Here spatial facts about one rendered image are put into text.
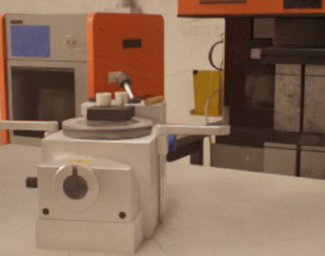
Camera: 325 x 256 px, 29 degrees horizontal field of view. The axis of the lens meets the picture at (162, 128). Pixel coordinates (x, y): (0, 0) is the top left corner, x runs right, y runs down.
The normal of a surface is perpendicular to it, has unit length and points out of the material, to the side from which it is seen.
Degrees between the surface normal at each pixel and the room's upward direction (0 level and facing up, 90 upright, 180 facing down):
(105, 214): 90
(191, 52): 90
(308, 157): 90
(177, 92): 90
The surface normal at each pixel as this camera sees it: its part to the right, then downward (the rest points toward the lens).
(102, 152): -0.16, 0.16
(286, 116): -0.44, 0.15
